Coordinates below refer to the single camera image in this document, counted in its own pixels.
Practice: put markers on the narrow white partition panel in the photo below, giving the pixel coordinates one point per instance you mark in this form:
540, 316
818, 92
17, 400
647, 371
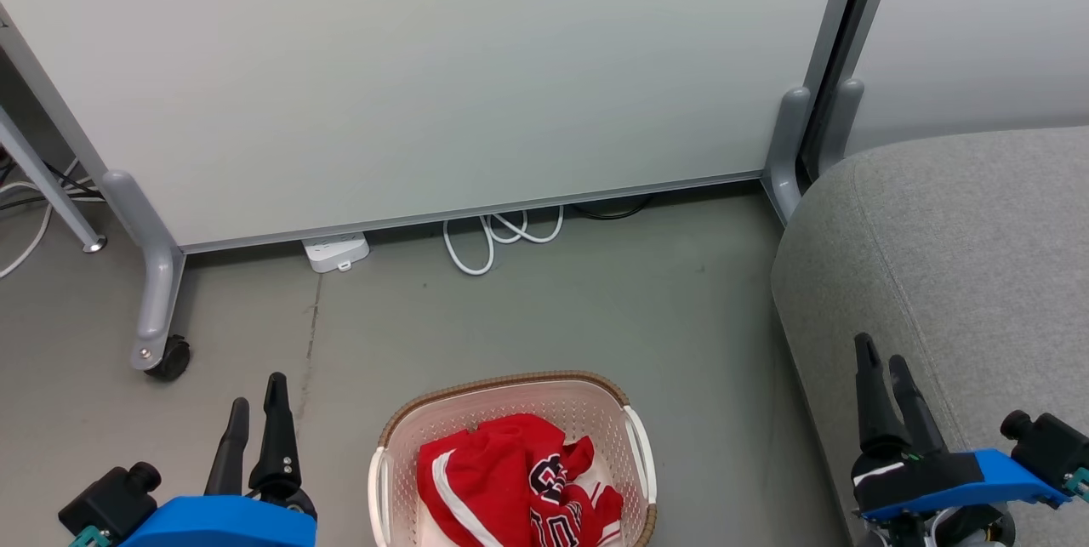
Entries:
970, 28

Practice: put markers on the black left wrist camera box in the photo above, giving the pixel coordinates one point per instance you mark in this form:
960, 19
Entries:
106, 503

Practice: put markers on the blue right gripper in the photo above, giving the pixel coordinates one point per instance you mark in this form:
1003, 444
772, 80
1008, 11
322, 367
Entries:
944, 479

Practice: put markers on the grey fabric sofa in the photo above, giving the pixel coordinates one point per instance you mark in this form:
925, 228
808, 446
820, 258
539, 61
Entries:
961, 258

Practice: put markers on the white plastic laundry basket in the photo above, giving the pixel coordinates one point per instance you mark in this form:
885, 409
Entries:
510, 398

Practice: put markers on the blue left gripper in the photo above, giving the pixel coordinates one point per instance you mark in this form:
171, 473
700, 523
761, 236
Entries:
221, 526

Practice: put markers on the large white partition panel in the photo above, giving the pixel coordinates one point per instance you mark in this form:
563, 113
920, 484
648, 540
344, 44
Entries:
425, 71

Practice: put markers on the grey metal table leg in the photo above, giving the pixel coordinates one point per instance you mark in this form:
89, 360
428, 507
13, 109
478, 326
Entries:
47, 181

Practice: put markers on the red jersey with black numbers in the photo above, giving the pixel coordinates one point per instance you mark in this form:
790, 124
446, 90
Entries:
476, 470

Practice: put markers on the black partition caster wheel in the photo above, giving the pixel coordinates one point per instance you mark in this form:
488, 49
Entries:
170, 358

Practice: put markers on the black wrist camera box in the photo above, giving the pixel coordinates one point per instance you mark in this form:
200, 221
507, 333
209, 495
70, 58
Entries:
106, 503
1051, 445

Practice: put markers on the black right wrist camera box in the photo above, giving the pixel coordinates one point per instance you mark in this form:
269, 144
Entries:
1051, 445

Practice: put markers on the white power strip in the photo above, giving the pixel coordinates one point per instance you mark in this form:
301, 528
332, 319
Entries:
336, 251

